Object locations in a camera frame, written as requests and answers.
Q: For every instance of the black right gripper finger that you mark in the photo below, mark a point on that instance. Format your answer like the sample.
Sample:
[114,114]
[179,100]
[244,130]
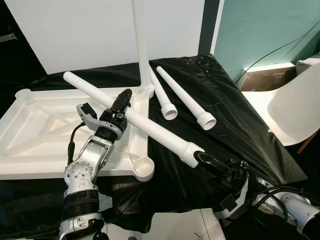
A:
[207,161]

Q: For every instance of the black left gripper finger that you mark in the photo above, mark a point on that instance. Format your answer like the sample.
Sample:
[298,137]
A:
[123,101]

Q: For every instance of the white plastic table top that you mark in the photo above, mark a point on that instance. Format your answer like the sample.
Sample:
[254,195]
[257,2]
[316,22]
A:
[40,130]

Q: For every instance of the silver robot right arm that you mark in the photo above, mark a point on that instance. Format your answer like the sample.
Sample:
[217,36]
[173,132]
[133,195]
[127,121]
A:
[295,207]

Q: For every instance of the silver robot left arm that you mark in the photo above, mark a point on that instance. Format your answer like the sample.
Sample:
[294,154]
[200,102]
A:
[87,165]

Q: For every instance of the black table cloth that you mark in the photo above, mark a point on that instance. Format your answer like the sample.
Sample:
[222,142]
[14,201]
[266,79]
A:
[250,140]

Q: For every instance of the large white backdrop panel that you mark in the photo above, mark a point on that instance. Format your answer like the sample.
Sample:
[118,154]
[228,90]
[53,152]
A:
[75,35]

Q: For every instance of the white shell chair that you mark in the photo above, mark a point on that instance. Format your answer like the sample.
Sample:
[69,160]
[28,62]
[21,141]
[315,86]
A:
[295,105]

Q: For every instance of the white bag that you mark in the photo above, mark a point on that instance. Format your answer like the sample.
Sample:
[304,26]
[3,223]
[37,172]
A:
[309,61]

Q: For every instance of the small grey metal plate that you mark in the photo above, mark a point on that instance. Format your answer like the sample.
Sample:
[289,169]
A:
[7,37]

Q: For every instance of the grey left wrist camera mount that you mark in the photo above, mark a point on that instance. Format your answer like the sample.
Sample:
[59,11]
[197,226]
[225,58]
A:
[92,121]

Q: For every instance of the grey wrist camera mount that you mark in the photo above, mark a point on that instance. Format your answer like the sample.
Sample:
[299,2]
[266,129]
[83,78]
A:
[92,121]
[242,195]

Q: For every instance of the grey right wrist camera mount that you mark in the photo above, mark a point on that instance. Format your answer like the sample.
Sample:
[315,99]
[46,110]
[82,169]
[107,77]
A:
[242,195]

